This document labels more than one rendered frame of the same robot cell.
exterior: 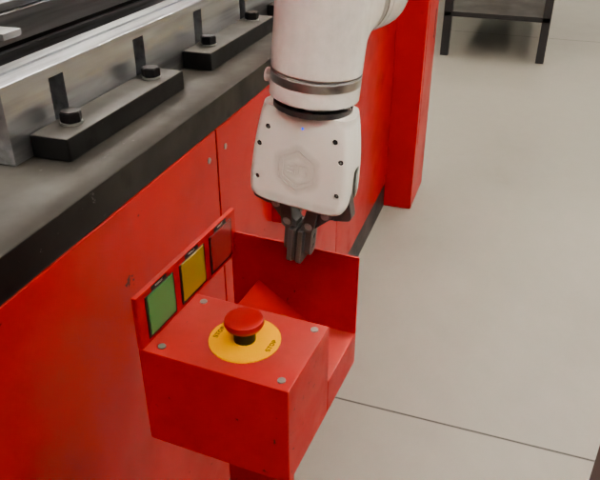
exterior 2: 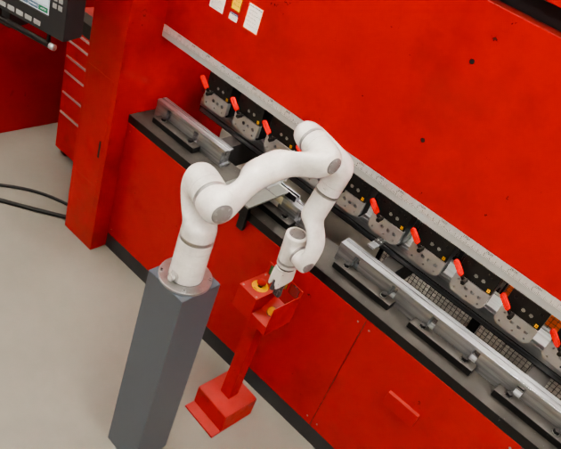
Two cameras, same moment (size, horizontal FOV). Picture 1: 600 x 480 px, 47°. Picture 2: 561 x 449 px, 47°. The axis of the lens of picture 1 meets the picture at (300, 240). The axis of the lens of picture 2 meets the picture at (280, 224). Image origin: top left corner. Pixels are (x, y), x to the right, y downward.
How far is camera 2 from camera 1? 2.50 m
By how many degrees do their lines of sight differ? 81
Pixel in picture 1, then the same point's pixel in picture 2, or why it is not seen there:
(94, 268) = (302, 276)
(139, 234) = (319, 292)
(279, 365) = (248, 286)
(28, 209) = not seen: hidden behind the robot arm
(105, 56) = (378, 274)
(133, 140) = (342, 281)
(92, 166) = (327, 269)
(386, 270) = not seen: outside the picture
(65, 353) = not seen: hidden behind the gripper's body
